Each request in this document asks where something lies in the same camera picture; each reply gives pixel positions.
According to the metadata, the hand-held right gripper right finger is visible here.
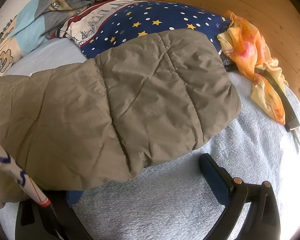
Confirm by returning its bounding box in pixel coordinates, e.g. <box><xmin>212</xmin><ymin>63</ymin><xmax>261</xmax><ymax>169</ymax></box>
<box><xmin>199</xmin><ymin>152</ymin><xmax>282</xmax><ymax>240</ymax></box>

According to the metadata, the cartoon patchwork quilt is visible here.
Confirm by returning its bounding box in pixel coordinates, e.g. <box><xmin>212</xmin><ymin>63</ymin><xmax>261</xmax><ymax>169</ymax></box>
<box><xmin>0</xmin><ymin>0</ymin><xmax>98</xmax><ymax>77</ymax></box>

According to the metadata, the orange yellow floral scarf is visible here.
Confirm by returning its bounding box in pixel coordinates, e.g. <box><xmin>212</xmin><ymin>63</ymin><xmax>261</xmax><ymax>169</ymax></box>
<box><xmin>217</xmin><ymin>10</ymin><xmax>289</xmax><ymax>125</ymax></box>

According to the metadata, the dark patterned cloth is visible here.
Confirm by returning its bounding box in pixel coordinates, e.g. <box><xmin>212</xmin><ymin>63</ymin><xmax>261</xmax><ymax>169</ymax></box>
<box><xmin>219</xmin><ymin>51</ymin><xmax>240</xmax><ymax>72</ymax></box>

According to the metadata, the black belt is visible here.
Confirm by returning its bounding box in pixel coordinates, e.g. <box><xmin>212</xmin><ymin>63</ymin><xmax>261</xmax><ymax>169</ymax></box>
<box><xmin>254</xmin><ymin>67</ymin><xmax>300</xmax><ymax>133</ymax></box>

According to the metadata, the khaki hooded puffer jacket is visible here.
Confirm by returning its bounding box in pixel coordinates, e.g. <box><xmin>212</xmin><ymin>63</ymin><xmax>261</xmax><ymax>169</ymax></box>
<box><xmin>0</xmin><ymin>28</ymin><xmax>242</xmax><ymax>210</ymax></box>

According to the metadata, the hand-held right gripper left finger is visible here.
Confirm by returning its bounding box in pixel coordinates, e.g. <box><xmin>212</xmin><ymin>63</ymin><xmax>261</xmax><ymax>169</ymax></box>
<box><xmin>15</xmin><ymin>190</ymin><xmax>93</xmax><ymax>240</ymax></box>

